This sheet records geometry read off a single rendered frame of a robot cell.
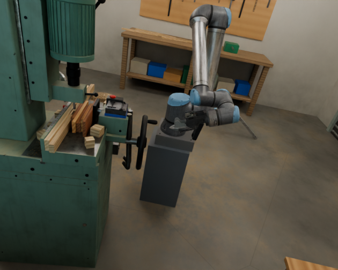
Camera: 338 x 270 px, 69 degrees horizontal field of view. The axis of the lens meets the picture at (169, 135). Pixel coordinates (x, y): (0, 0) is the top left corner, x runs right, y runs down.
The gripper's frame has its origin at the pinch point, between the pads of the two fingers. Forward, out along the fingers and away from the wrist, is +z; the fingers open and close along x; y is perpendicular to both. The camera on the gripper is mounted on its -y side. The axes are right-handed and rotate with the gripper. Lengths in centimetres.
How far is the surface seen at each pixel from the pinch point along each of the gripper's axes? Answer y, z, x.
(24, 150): 17, 64, 27
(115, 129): 13.6, 26.0, 14.9
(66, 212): -19, 58, 32
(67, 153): 19, 40, 38
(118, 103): 23.1, 22.5, 7.1
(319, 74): -105, -241, -275
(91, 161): 13, 32, 38
